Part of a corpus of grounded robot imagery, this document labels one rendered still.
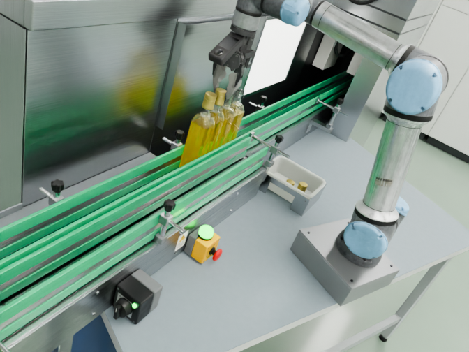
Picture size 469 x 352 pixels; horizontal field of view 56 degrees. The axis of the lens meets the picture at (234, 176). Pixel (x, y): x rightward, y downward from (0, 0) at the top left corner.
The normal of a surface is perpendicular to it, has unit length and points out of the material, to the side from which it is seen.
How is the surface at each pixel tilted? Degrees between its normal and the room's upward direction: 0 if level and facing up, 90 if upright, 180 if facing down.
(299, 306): 0
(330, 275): 90
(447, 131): 90
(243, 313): 0
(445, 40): 90
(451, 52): 90
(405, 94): 81
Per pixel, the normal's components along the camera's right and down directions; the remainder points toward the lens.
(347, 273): 0.32, -0.78
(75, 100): 0.80, 0.50
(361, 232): -0.54, 0.43
